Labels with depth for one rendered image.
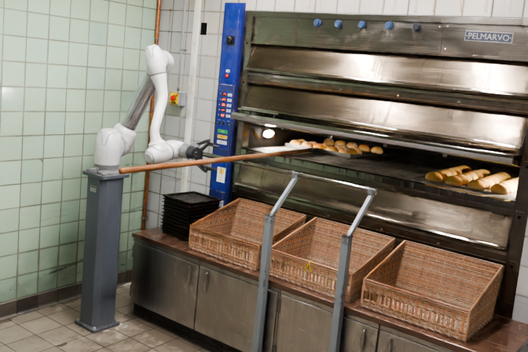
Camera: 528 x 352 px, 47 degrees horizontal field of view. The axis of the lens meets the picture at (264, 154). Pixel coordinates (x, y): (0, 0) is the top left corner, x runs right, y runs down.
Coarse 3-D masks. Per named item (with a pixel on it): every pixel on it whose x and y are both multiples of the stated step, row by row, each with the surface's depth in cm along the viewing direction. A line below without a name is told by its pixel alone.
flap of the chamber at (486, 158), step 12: (240, 120) 405; (252, 120) 391; (264, 120) 386; (312, 132) 374; (324, 132) 360; (336, 132) 355; (396, 144) 333; (408, 144) 329; (456, 156) 331; (468, 156) 310; (480, 156) 306; (492, 156) 303
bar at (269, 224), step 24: (264, 168) 359; (288, 192) 343; (360, 216) 311; (264, 240) 334; (264, 264) 335; (264, 288) 337; (336, 288) 308; (264, 312) 340; (336, 312) 309; (336, 336) 310
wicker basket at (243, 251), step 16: (224, 208) 404; (240, 208) 414; (256, 208) 406; (272, 208) 399; (192, 224) 382; (208, 224) 395; (224, 224) 408; (240, 224) 411; (256, 224) 404; (288, 224) 390; (192, 240) 381; (208, 240) 373; (224, 240) 365; (240, 240) 357; (256, 240) 401; (224, 256) 365; (240, 256) 374; (256, 256) 377
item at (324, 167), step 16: (272, 160) 402; (288, 160) 394; (304, 160) 390; (352, 176) 367; (368, 176) 361; (384, 176) 357; (432, 192) 338; (448, 192) 332; (464, 192) 327; (512, 208) 313
